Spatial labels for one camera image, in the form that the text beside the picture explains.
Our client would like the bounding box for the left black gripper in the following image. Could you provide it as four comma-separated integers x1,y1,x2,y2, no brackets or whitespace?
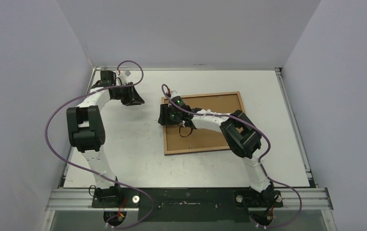
112,82,144,106

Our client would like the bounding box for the blue wooden picture frame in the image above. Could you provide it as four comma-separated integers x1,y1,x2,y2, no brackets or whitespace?
161,91,246,156

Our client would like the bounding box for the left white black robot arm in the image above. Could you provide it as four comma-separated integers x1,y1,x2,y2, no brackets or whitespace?
66,70,144,207

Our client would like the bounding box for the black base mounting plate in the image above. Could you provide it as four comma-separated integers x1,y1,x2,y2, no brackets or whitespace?
90,187,283,226

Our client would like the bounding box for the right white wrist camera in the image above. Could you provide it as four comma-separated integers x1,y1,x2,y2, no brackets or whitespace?
167,90,180,100

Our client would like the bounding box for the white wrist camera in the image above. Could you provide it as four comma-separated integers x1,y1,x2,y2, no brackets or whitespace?
116,71,131,85
167,90,180,100

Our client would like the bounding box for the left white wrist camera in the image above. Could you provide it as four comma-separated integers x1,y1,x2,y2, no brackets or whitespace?
116,71,131,85

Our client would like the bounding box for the aluminium front rail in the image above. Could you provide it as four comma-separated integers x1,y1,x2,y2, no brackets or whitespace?
46,188,334,211

